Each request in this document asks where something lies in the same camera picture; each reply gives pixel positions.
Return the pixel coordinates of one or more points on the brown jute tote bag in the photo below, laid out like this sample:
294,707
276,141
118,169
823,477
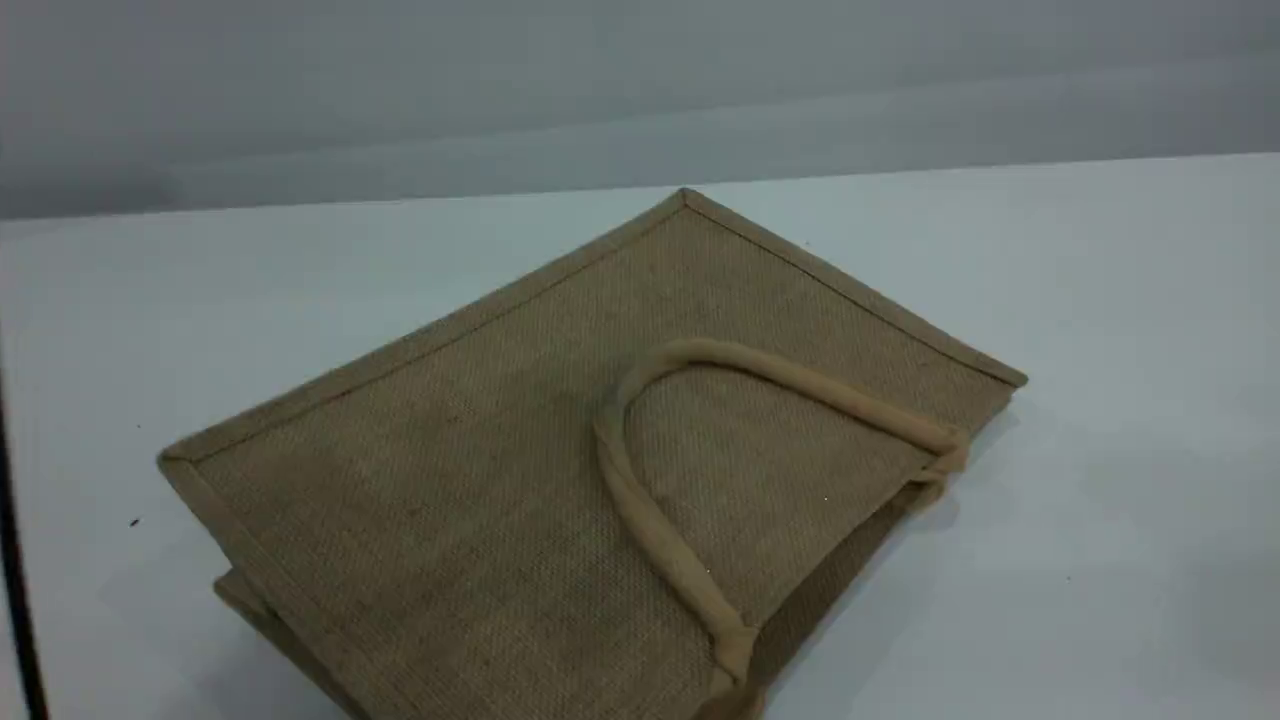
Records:
550,480

